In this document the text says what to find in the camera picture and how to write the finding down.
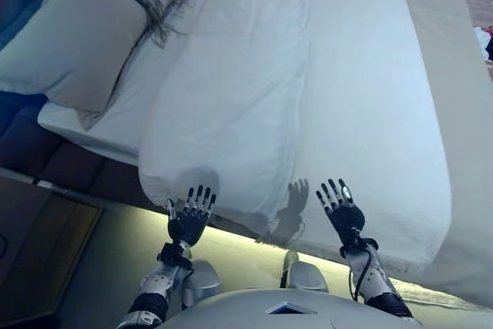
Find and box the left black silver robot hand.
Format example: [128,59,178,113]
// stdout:
[166,184,218,247]

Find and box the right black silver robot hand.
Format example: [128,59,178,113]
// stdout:
[315,177,366,238]

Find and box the white duvet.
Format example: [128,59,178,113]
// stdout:
[137,0,452,265]

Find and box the white bed sheet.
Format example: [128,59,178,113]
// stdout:
[37,16,217,161]

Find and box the beige bed runner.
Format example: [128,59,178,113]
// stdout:
[391,0,493,309]

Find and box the right silver robot leg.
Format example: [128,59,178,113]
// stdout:
[280,250,331,294]

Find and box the silver robot torso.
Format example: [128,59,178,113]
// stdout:
[163,287,438,329]

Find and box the white textured fringed throw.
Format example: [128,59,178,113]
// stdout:
[384,274,493,311]

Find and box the wooden nightstand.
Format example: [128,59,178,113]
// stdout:
[0,173,106,327]

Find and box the large beige pillow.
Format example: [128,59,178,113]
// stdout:
[0,0,150,133]

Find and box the pile of clothes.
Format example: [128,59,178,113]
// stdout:
[472,25,493,63]

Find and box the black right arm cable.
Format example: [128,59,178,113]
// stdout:
[347,244,377,304]

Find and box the brown upholstered bed frame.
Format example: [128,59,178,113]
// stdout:
[0,104,156,215]

